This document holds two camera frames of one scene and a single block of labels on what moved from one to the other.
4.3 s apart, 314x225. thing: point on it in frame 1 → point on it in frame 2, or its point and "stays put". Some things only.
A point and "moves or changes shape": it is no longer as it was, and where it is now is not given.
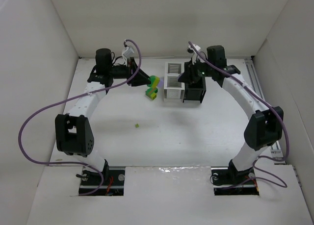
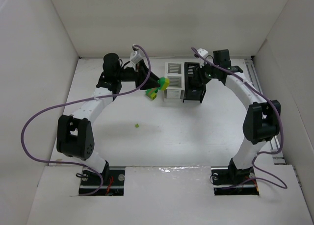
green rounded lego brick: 152,79 moves or changes shape
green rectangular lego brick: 150,90 stays put
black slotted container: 195,90 stays put
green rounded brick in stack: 150,90 stays put
